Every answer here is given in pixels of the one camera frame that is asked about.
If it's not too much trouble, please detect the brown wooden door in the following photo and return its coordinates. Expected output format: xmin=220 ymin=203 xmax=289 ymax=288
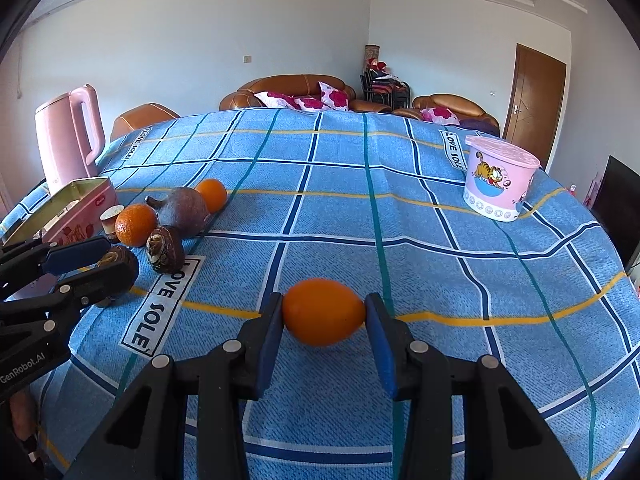
xmin=501 ymin=43 xmax=568 ymax=168

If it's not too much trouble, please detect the stack of dark chairs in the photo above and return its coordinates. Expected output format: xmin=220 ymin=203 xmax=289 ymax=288
xmin=360 ymin=67 xmax=412 ymax=108

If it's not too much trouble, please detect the brown leather armchair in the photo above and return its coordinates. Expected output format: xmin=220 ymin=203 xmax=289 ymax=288
xmin=412 ymin=93 xmax=501 ymax=136

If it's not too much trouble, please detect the brown leather recliner chair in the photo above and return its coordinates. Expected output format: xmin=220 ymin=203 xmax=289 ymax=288
xmin=110 ymin=103 xmax=181 ymax=142

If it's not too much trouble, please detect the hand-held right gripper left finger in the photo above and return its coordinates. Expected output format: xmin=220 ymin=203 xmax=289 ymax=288
xmin=65 ymin=291 xmax=286 ymax=480

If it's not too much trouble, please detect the large smooth orange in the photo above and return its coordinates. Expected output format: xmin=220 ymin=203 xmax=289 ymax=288
xmin=281 ymin=278 xmax=366 ymax=347

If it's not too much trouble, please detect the black television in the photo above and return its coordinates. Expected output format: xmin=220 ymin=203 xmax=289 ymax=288
xmin=590 ymin=155 xmax=640 ymax=273

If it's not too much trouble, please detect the blue plaid tablecloth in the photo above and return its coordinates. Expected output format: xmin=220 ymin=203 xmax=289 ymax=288
xmin=0 ymin=107 xmax=640 ymax=480

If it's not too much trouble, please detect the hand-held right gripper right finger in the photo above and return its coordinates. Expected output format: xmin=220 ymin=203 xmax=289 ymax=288
xmin=364 ymin=292 xmax=576 ymax=480

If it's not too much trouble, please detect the large dark brown fruit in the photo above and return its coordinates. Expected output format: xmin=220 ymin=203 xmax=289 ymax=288
xmin=145 ymin=187 xmax=211 ymax=237

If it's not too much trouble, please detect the pink electric kettle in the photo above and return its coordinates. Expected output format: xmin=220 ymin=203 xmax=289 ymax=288
xmin=34 ymin=84 xmax=105 ymax=196

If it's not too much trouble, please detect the small orange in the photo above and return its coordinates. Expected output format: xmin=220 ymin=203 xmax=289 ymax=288
xmin=194 ymin=178 xmax=228 ymax=214

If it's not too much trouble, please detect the pink cartoon-print lidded bucket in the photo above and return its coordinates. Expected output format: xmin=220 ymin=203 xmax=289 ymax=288
xmin=462 ymin=135 xmax=542 ymax=223

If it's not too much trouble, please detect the bumpy-skinned orange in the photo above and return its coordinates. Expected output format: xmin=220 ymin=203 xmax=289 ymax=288
xmin=114 ymin=203 xmax=159 ymax=248

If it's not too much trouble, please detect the brown leather sofa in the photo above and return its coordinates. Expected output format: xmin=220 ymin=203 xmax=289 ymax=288
xmin=219 ymin=74 xmax=393 ymax=114

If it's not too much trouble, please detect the purple seat cushion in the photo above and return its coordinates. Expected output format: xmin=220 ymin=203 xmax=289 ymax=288
xmin=459 ymin=117 xmax=497 ymax=134

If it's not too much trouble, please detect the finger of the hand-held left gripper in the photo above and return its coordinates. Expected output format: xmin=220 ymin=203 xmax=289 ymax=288
xmin=0 ymin=236 xmax=113 ymax=283
xmin=0 ymin=262 xmax=138 ymax=333

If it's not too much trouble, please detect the pink metal tin box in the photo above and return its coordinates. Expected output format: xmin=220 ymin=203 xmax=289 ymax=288
xmin=0 ymin=177 xmax=121 ymax=252

